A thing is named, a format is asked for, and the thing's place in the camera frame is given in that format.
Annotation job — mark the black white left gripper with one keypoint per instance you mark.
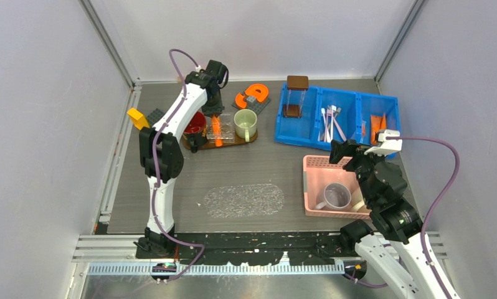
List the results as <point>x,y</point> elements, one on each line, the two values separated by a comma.
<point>216,109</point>

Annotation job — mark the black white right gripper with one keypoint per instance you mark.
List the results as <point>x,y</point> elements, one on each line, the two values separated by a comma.
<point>337,149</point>

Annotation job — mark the clear glass toothbrush holder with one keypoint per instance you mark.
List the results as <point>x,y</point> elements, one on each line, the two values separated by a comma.
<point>227,125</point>

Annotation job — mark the light green mug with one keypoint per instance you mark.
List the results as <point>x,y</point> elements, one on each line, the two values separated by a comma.
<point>245,124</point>

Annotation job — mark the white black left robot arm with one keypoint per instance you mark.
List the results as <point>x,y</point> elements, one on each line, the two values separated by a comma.
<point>162,158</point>

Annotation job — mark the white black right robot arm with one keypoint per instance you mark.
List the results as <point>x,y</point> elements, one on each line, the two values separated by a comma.
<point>397,245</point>

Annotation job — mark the white toothbrush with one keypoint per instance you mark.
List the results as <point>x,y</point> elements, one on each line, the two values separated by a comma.
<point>328,131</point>

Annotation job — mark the brown oval wooden tray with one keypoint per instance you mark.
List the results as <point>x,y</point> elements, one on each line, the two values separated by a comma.
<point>211,143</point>

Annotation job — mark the pink plastic basket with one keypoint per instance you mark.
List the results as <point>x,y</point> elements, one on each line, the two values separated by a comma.
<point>317,173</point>

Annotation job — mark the grey baseplate with orange track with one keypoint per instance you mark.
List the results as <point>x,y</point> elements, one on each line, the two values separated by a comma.
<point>254,98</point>

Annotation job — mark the lilac translucent mug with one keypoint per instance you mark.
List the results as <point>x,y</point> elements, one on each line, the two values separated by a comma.
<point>334,197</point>

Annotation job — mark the cream yellow mug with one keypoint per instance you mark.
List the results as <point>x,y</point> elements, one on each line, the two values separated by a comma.
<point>358,203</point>

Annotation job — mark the dark grey studded baseplate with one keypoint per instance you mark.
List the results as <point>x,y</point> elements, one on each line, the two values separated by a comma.
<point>154,116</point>

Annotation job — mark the clear holder with brown lid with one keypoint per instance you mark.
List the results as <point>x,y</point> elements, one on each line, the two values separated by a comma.
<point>296,89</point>

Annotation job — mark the yellow toy block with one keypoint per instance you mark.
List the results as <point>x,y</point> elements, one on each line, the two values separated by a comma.
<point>138,119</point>

